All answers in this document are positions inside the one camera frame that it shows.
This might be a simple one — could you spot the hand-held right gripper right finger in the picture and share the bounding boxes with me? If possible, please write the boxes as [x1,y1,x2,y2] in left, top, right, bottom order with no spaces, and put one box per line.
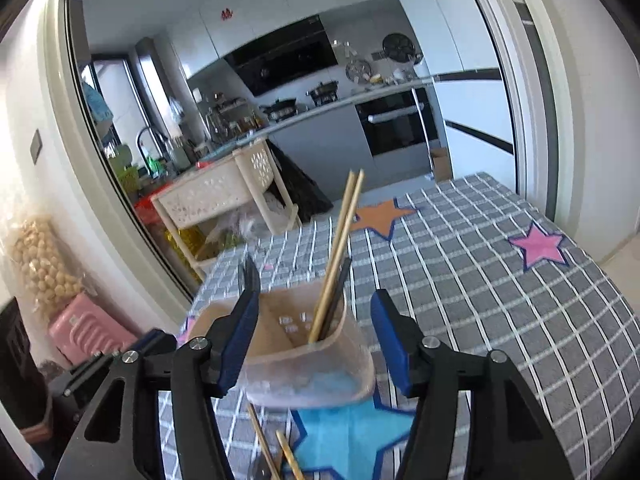
[370,289,573,480]

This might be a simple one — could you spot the grey checked star tablecloth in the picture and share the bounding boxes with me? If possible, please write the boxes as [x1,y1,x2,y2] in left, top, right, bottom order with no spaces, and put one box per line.
[155,172,633,480]

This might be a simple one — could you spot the light blue hanging cloth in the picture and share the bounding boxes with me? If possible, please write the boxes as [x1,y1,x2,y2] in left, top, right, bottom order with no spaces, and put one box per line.
[81,82,114,124]

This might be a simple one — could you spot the beige plastic storage cart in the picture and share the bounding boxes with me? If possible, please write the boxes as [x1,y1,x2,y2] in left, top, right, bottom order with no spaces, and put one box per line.
[150,139,302,281]

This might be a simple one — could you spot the bag of round puffed snacks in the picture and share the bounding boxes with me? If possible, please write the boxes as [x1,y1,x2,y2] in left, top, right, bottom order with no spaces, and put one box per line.
[4,214,87,312]

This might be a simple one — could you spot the white upper kitchen cabinets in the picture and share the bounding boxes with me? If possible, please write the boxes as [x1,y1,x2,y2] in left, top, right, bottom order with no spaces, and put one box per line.
[165,0,417,81]

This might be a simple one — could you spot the round black hanging pan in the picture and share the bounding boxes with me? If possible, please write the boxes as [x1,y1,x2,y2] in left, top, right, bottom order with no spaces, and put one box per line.
[382,32,419,64]

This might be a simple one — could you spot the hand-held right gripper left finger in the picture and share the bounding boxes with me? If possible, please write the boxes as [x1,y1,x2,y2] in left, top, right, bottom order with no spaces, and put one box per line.
[54,254,262,480]

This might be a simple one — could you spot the stack of pink plastic stools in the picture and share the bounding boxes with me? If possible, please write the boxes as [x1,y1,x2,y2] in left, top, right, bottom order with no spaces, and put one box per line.
[47,292,144,367]

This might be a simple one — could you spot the kitchen faucet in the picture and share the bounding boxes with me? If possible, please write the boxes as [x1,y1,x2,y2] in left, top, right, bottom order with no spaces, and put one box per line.
[136,126,172,172]

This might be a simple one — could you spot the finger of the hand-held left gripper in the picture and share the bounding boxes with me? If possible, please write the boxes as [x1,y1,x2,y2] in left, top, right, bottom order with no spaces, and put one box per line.
[134,329,178,357]

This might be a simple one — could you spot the patterned beige chopstick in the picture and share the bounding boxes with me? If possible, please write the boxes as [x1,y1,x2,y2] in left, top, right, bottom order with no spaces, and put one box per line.
[276,430,307,480]
[247,404,282,480]

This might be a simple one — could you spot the black chopstick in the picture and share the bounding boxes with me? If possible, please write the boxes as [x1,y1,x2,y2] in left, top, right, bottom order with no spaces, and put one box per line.
[327,256,352,333]

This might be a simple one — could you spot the round steel hanging lid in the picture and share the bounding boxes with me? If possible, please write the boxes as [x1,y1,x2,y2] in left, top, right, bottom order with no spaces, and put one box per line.
[346,59,371,84]

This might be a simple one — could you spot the white plastic utensil holder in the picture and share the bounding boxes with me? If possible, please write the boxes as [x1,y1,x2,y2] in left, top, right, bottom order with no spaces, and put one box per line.
[187,280,376,409]

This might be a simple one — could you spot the plastic bags of vegetables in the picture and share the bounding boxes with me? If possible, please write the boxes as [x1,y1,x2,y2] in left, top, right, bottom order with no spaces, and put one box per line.
[202,210,273,261]

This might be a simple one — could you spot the cardboard box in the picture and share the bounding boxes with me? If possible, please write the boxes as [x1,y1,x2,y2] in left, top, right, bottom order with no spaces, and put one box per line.
[429,148,454,182]

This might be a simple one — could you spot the red plastic basket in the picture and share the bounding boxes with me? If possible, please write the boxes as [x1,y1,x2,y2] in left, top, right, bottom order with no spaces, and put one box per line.
[134,195,162,227]

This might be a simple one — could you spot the black range hood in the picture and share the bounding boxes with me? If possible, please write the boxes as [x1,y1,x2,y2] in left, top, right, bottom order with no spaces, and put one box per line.
[224,16,339,97]

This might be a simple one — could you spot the dark brown object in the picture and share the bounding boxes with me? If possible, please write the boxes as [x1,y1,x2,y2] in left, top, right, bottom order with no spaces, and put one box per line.
[0,297,52,443]

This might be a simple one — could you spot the white door frame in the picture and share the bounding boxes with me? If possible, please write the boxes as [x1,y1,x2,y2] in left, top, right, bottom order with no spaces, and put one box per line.
[42,0,583,306]

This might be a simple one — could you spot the yellow cooking oil bottle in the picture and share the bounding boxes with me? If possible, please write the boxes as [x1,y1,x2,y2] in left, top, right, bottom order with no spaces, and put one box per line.
[164,225,207,272]

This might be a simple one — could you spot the plain bamboo chopstick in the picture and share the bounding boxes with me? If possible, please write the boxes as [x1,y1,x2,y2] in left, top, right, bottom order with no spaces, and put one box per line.
[315,170,365,343]
[307,169,357,345]

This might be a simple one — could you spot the black built-in oven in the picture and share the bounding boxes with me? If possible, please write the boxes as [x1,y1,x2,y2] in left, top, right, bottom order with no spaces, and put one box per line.
[354,87,442,159]

